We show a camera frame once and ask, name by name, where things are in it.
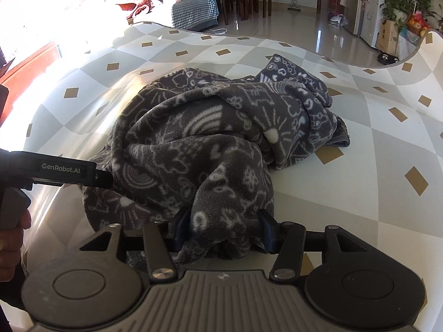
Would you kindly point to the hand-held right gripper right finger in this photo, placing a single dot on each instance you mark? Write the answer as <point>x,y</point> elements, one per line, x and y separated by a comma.
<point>268,231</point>

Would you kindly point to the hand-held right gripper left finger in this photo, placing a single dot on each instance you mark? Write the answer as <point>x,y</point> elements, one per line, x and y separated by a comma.
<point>181,230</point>

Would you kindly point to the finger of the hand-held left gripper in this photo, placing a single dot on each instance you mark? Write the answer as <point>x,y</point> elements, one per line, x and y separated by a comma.
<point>103,179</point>

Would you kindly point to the grey printed fleece jacket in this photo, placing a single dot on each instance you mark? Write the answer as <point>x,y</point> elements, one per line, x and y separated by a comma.
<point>173,145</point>

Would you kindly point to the person's left hand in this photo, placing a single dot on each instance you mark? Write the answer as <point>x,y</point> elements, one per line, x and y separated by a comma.
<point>10,249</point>

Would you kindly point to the red wooden cabinet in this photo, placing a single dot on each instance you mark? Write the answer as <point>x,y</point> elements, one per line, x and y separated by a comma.
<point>31,72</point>

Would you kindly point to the houndstooth covered sofa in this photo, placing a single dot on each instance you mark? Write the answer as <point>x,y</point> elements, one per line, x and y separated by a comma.
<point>193,12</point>

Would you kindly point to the black slipper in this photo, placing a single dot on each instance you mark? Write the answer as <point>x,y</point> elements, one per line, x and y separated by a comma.
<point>393,59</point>
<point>382,58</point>

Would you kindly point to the plastic bag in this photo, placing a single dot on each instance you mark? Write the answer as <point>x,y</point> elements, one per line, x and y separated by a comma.
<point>338,20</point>

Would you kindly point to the cardboard box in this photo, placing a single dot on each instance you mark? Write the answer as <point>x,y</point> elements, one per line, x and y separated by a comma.
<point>387,38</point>

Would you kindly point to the side table with clear cover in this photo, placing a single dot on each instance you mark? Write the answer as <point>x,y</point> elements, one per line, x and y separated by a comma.
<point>410,46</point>

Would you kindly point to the orange drawer cabinet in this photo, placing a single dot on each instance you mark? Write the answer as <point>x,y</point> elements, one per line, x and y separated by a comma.
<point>332,1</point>

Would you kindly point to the silver refrigerator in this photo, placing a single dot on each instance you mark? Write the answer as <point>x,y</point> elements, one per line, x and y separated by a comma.
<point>354,3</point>

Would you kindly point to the fruit basket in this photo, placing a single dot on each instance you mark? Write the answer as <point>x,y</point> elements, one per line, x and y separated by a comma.
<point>418,24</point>

